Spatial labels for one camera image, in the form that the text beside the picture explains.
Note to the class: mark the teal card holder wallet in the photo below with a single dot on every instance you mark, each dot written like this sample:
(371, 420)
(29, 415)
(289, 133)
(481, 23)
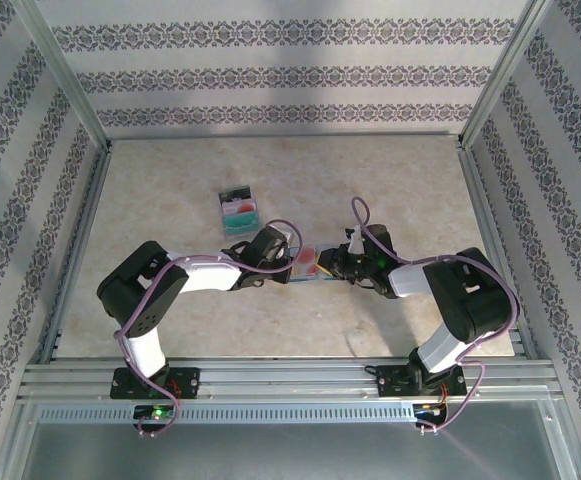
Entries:
(312, 279)

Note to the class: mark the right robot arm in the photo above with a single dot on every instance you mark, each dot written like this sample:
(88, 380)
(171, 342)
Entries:
(470, 295)

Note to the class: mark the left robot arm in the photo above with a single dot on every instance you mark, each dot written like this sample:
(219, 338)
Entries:
(135, 290)

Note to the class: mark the clear acrylic card box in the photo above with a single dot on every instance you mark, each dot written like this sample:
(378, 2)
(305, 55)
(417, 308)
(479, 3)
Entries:
(242, 238)

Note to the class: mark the teal card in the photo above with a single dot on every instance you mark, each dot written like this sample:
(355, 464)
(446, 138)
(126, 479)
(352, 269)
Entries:
(240, 224)

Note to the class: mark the red white card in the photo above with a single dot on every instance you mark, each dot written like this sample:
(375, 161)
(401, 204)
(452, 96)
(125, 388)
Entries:
(242, 206)

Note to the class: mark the right controller board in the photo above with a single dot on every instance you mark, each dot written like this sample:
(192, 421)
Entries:
(427, 410)

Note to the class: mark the controller board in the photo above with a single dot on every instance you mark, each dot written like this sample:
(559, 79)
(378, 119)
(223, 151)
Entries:
(157, 413)
(427, 410)

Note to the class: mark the grey metal sheet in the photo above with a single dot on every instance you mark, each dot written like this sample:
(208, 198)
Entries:
(290, 455)

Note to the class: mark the left controller board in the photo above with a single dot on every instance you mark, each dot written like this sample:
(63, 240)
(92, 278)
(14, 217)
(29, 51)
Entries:
(157, 413)

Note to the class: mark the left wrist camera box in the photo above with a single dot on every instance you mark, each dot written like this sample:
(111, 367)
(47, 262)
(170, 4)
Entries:
(284, 251)

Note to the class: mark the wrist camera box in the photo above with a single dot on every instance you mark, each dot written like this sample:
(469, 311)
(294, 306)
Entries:
(284, 251)
(355, 242)

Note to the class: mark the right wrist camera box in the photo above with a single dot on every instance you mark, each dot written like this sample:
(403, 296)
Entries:
(355, 242)

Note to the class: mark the aluminium mounting rail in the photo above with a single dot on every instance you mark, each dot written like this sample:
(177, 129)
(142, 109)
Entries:
(290, 380)

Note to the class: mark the aluminium back frame rail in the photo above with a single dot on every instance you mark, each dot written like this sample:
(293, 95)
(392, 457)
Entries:
(285, 136)

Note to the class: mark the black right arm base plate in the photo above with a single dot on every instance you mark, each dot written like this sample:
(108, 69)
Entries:
(392, 382)

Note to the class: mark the aluminium right side rail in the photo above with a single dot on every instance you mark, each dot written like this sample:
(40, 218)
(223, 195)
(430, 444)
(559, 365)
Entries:
(485, 210)

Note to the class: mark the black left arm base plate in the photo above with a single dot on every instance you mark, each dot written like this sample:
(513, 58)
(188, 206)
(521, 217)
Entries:
(190, 382)

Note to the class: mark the aluminium left side rail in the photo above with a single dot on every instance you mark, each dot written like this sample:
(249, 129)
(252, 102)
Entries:
(87, 210)

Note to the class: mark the aluminium right frame post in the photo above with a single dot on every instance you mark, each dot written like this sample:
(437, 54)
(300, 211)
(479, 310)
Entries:
(502, 75)

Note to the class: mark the aluminium frame post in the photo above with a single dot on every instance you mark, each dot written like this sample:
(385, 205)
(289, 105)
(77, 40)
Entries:
(65, 75)
(502, 75)

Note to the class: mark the aluminium left frame post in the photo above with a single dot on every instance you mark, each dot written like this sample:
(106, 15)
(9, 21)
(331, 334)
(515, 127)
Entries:
(65, 75)

